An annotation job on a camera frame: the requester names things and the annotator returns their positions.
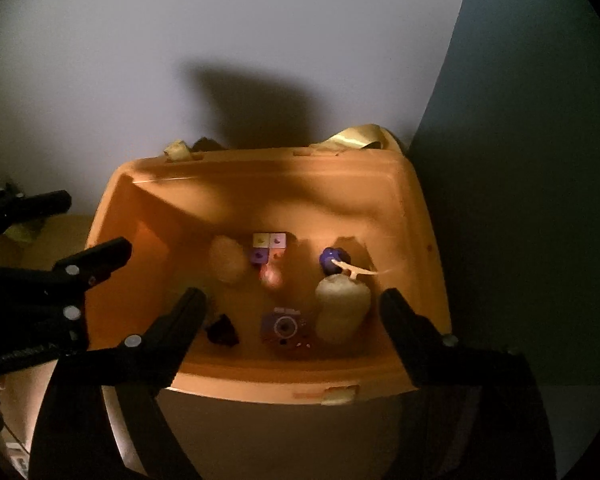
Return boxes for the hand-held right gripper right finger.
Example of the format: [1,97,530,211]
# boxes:
[379,287,557,480]

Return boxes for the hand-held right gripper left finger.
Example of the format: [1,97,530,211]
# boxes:
[28,287,208,480]

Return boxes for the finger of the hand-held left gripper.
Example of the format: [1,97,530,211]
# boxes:
[0,237,133,322]
[0,187,74,247]

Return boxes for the dark brown toy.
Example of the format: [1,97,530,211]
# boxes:
[205,313,241,349]

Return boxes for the pale yellow duck toy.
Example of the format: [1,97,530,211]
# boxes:
[209,235,249,285]

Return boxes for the orange plastic container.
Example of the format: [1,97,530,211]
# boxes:
[84,147,453,407]

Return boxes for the purple round toy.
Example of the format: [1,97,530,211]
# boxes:
[318,246,352,274]

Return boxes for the purple camera toy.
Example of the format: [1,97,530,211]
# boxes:
[258,306,311,354]

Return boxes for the pink small toy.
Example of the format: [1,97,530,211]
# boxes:
[260,262,286,291]

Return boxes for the coloured cube blocks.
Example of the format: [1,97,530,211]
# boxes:
[250,231,288,265]

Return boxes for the small yellow tape strip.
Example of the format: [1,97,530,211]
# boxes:
[162,139,192,162]

